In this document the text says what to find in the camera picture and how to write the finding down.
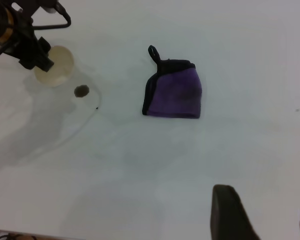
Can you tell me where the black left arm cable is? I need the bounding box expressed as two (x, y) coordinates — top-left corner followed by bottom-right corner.
(31, 1), (72, 31)

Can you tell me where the purple cloth with black trim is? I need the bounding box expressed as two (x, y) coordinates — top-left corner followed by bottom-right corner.
(141, 44), (203, 119)

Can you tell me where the black cable bundle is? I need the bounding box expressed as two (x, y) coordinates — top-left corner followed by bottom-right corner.
(0, 229), (37, 240)

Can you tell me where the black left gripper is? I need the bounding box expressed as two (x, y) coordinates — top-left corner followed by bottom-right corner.
(4, 1), (55, 74)

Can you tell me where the white paper cup green logo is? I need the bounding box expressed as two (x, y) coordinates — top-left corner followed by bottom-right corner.
(33, 45), (75, 88)

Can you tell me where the dark coffee spill spot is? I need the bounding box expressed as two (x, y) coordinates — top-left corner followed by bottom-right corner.
(73, 84), (91, 99)

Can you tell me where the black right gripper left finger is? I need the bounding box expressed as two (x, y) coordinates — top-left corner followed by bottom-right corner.
(210, 184), (261, 240)

